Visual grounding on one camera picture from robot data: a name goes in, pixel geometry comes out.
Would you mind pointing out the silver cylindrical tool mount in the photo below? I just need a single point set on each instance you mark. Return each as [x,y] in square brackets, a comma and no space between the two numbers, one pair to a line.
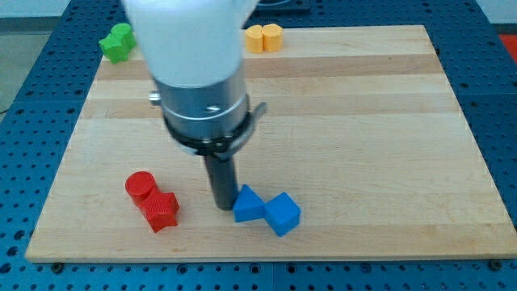
[214,120]

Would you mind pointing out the blue triangle block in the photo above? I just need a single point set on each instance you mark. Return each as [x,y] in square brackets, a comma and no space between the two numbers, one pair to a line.
[248,205]

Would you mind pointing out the red circle block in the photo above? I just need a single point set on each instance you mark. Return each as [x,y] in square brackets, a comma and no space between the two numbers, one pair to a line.
[139,185]

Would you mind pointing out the blue cube block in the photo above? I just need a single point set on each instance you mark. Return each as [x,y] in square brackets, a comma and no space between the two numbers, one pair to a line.
[282,214]

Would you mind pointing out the wooden board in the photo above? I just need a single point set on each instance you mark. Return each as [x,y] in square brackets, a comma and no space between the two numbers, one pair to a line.
[362,130]

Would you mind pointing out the green star block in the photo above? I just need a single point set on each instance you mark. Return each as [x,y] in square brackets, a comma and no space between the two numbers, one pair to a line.
[114,49]

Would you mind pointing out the yellow heart block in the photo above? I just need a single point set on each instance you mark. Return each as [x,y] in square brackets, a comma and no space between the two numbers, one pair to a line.
[254,39]

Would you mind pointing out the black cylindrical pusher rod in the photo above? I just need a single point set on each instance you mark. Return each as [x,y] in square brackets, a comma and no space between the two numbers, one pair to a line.
[223,181]

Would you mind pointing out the red star block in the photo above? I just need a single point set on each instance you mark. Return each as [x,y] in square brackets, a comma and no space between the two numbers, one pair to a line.
[160,209]

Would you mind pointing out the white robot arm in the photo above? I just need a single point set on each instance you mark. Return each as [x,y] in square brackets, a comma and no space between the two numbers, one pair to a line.
[193,50]

